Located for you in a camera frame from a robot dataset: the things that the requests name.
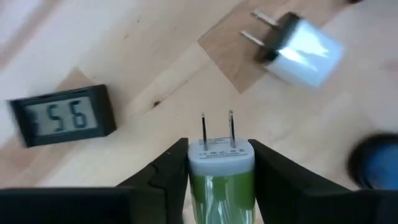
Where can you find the small black digital thermometer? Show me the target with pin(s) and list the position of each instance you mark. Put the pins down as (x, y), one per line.
(62, 118)

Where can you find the green and white wall charger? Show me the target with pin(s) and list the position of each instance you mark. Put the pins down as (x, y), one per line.
(220, 193)

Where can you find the black-capped hourglass yellow sand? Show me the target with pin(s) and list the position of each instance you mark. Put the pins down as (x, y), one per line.
(379, 165)

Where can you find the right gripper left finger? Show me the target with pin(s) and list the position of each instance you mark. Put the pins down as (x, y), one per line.
(140, 202)

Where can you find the grey and black wall charger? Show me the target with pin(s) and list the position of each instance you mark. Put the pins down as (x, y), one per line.
(308, 56)

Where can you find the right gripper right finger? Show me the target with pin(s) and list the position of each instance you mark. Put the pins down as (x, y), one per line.
(295, 199)

